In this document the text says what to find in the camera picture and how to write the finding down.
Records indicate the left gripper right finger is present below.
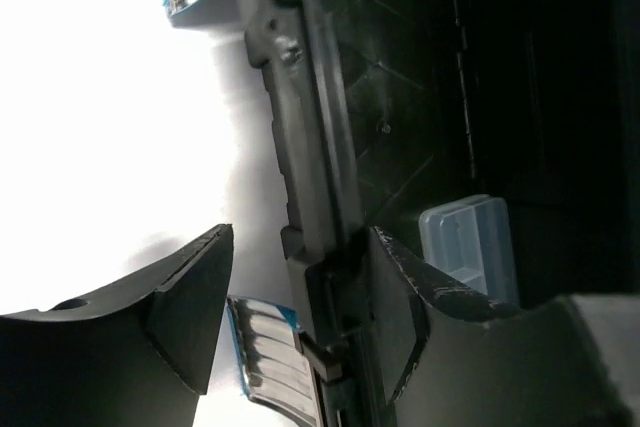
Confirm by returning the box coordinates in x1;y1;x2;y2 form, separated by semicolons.
369;228;639;426

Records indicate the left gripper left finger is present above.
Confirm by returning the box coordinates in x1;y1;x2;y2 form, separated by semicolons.
1;224;234;426

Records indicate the black plastic toolbox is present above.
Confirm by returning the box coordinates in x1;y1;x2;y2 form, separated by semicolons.
239;0;639;426

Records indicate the clear plastic parts box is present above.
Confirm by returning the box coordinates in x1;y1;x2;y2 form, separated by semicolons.
418;194;520;305

